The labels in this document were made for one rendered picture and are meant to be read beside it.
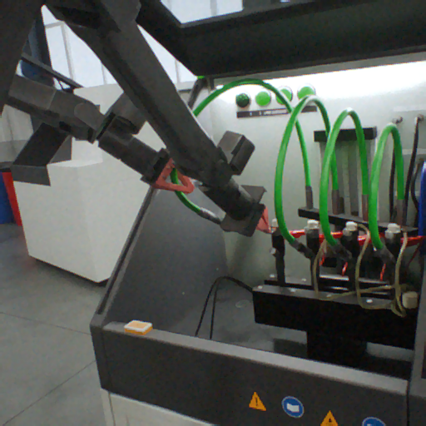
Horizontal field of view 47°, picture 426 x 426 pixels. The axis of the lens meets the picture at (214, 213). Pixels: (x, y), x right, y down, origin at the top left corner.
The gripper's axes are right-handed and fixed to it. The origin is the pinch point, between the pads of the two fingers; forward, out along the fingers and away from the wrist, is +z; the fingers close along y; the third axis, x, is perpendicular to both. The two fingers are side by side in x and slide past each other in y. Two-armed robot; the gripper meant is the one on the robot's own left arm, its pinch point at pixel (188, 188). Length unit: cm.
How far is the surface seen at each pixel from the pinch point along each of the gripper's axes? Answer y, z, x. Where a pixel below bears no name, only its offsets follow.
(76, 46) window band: 575, -160, -176
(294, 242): -12.0, 20.8, -0.3
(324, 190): -22.3, 16.9, -8.5
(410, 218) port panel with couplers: 5, 50, -24
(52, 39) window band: 602, -196, -173
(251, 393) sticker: -13.3, 27.4, 27.1
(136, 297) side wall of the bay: 18.4, 5.2, 25.3
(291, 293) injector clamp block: -0.5, 30.3, 6.8
